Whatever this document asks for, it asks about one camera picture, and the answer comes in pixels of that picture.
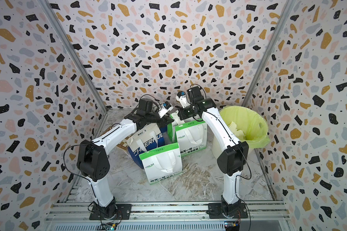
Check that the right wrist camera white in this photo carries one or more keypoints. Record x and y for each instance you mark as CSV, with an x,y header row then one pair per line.
x,y
182,98

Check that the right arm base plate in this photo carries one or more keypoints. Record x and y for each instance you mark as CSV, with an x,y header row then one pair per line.
x,y
217,211

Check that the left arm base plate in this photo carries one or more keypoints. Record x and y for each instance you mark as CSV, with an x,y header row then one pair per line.
x,y
111,213

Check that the right corner aluminium post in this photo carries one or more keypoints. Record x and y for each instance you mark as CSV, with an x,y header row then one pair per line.
x,y
269,49

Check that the white trash bin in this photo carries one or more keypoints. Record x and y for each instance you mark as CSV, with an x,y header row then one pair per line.
x,y
217,150

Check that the green white bag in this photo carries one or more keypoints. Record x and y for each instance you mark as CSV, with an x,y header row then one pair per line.
x,y
171,131
191,137
162,163

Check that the receipt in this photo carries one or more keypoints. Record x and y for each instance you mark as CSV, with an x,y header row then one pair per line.
x,y
176,119

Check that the left corner aluminium post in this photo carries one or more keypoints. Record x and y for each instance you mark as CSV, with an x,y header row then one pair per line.
x,y
46,8

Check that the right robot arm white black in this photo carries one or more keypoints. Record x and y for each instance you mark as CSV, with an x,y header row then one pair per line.
x,y
234,152

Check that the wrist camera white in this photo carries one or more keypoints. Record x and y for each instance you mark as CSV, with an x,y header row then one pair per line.
x,y
165,108
182,98

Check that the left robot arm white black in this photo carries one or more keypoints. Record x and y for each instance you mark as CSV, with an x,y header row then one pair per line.
x,y
93,157

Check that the wooden chessboard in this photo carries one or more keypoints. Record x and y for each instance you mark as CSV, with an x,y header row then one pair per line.
x,y
123,145

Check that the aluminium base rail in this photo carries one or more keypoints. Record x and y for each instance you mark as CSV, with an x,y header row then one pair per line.
x,y
170,216

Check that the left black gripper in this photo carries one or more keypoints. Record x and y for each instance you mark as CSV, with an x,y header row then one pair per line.
x,y
165,121

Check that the corner aluminium post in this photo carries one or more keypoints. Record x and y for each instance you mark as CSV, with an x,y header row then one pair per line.
x,y
46,8
269,49

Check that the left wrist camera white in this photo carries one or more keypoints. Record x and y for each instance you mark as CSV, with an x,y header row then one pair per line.
x,y
165,108

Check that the yellow-green bin liner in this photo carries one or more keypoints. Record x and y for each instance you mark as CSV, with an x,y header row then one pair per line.
x,y
250,122

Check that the front blue white bag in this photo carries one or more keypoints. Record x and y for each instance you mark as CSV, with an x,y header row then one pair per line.
x,y
148,138

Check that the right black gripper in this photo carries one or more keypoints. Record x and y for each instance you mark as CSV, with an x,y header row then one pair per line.
x,y
181,115

